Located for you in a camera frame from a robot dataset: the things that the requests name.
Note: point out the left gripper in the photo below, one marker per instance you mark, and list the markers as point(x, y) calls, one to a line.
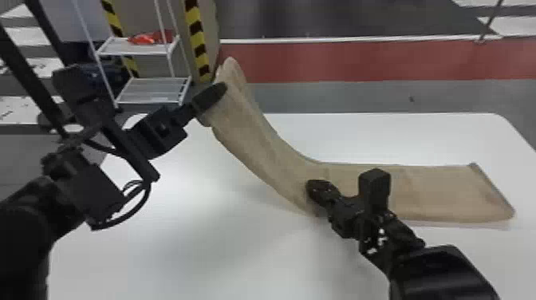
point(161, 130)

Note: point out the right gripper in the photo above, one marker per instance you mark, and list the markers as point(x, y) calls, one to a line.
point(356, 220)

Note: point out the yellow black striped post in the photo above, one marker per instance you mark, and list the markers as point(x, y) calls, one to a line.
point(114, 19)
point(196, 33)

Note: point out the beige towel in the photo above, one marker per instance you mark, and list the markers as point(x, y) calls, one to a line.
point(431, 192)

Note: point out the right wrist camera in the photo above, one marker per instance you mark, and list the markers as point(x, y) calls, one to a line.
point(374, 186)

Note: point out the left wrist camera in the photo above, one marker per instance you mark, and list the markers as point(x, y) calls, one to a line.
point(79, 90)

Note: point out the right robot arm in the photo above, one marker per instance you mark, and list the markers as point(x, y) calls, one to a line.
point(435, 276)

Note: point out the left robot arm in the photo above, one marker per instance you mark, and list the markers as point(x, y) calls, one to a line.
point(29, 234)

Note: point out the red packet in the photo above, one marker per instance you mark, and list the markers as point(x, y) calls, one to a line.
point(142, 39)

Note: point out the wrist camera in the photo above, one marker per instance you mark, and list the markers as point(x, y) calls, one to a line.
point(79, 90)
point(374, 186)

